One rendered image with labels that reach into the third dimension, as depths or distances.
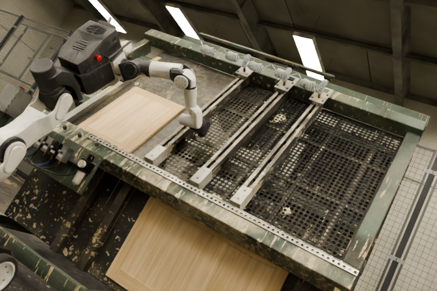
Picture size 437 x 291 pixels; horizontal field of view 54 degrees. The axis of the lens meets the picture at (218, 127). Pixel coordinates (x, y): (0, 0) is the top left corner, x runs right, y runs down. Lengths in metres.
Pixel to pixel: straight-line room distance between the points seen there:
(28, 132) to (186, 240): 1.00
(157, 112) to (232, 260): 1.09
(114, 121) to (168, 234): 0.82
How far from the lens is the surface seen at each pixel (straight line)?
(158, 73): 2.34
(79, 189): 2.56
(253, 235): 2.12
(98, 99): 3.02
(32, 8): 12.06
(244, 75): 3.07
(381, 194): 2.45
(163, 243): 2.52
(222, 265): 2.39
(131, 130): 2.74
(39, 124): 2.33
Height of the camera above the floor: 0.72
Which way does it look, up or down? 13 degrees up
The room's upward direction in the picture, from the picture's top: 29 degrees clockwise
